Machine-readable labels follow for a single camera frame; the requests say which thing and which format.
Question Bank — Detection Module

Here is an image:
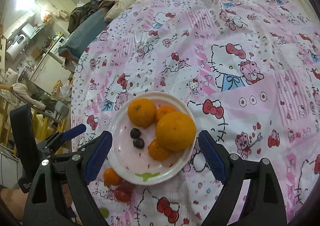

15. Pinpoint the small mandarin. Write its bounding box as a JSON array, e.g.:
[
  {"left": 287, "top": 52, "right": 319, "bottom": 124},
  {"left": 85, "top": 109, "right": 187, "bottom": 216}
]
[
  {"left": 148, "top": 139, "right": 172, "bottom": 162},
  {"left": 103, "top": 167, "right": 122, "bottom": 188},
  {"left": 155, "top": 105, "right": 176, "bottom": 122}
]

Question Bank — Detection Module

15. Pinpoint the pink strawberry plate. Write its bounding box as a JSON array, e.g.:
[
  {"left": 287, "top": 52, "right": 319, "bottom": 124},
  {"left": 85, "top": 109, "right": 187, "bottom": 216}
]
[{"left": 107, "top": 101, "right": 195, "bottom": 186}]

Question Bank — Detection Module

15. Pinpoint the red cherry tomato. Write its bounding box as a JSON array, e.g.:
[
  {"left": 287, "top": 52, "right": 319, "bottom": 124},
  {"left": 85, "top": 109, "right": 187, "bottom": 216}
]
[
  {"left": 114, "top": 187, "right": 132, "bottom": 203},
  {"left": 120, "top": 179, "right": 136, "bottom": 192}
]

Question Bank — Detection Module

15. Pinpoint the pile of dark clothes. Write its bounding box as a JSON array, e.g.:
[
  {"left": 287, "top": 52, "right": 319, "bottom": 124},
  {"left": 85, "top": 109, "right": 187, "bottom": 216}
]
[{"left": 67, "top": 0, "right": 120, "bottom": 34}]

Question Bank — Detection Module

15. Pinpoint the green grape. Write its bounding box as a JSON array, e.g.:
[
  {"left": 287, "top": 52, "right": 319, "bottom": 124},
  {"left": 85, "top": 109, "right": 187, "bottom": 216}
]
[{"left": 99, "top": 208, "right": 110, "bottom": 218}]

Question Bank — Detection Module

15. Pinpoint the white plastic bag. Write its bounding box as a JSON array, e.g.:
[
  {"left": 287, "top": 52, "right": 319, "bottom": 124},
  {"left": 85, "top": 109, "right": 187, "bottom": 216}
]
[{"left": 59, "top": 83, "right": 72, "bottom": 102}]

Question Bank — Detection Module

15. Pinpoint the yellow wooden rack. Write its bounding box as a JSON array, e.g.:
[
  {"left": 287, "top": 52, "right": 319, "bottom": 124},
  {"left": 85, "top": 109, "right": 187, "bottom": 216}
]
[{"left": 1, "top": 83, "right": 67, "bottom": 143}]

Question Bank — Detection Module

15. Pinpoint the teal blue pillow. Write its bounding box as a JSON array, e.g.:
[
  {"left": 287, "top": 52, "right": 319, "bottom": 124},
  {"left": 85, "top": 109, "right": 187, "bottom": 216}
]
[{"left": 58, "top": 9, "right": 109, "bottom": 62}]

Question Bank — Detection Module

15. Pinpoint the large orange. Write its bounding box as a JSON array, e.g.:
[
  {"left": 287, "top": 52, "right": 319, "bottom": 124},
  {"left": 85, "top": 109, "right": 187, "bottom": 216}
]
[
  {"left": 127, "top": 98, "right": 157, "bottom": 128},
  {"left": 155, "top": 112, "right": 196, "bottom": 152}
]

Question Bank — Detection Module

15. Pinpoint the white water heater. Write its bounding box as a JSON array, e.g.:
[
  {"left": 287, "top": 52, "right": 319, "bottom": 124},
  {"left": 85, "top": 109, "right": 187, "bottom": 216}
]
[{"left": 5, "top": 34, "right": 28, "bottom": 62}]

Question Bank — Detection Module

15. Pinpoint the left hand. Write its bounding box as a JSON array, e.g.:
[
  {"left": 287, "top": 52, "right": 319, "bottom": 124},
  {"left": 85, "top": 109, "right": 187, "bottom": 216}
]
[{"left": 1, "top": 188, "right": 28, "bottom": 223}]

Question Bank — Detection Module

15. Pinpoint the dark grape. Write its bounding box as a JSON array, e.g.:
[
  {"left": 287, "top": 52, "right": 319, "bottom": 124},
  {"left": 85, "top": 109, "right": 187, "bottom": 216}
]
[
  {"left": 133, "top": 138, "right": 145, "bottom": 149},
  {"left": 130, "top": 128, "right": 141, "bottom": 139}
]

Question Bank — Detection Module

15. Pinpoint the Hello Kitty pink cloth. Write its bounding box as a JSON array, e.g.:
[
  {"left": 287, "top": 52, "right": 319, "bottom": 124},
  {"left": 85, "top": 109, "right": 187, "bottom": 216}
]
[{"left": 71, "top": 0, "right": 319, "bottom": 221}]

